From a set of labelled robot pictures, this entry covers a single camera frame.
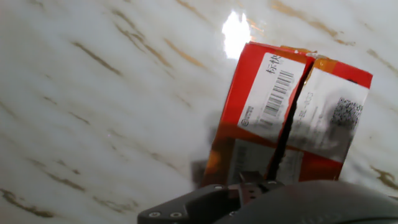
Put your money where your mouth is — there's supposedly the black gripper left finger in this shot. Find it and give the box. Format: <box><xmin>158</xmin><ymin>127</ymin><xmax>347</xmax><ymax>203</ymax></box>
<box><xmin>137</xmin><ymin>183</ymin><xmax>242</xmax><ymax>224</ymax></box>

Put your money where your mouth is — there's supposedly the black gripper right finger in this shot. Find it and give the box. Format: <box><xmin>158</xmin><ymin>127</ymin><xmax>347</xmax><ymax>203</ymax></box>
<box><xmin>238</xmin><ymin>170</ymin><xmax>285</xmax><ymax>208</ymax></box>

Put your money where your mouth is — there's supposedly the red cardboard box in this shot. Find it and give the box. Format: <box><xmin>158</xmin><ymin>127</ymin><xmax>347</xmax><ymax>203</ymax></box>
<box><xmin>198</xmin><ymin>41</ymin><xmax>374</xmax><ymax>190</ymax></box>

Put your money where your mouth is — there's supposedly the marble pattern board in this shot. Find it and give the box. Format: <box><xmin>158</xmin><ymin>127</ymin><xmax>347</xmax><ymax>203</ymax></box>
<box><xmin>0</xmin><ymin>0</ymin><xmax>398</xmax><ymax>224</ymax></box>

